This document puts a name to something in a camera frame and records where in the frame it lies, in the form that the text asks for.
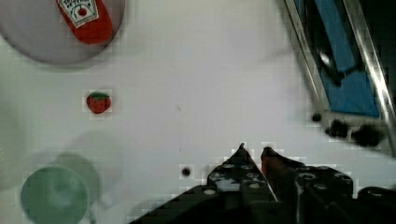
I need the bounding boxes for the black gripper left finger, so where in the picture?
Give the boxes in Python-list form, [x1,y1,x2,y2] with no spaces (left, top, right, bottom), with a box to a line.
[206,143,277,202]

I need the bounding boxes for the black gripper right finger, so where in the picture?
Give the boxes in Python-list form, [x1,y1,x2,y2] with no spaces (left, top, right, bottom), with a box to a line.
[261,147,353,200]

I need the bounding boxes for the black oven door handle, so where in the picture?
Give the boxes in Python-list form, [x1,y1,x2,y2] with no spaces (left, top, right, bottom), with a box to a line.
[304,0,363,88]

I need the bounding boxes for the black toaster oven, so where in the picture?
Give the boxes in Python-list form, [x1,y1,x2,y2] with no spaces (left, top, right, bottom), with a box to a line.
[278,0,395,157]

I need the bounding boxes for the toy strawberry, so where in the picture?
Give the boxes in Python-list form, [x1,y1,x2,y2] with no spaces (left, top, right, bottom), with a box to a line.
[86,92,111,114]

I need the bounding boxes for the green mug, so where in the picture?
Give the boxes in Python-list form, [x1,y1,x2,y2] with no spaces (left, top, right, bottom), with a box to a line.
[21,153,100,224]

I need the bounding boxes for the red ketchup bottle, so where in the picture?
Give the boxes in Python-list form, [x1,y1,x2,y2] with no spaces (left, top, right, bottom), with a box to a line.
[55,0,113,45]

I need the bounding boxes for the grey round plate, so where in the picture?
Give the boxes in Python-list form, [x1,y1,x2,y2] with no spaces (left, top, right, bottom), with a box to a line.
[0,0,126,64]

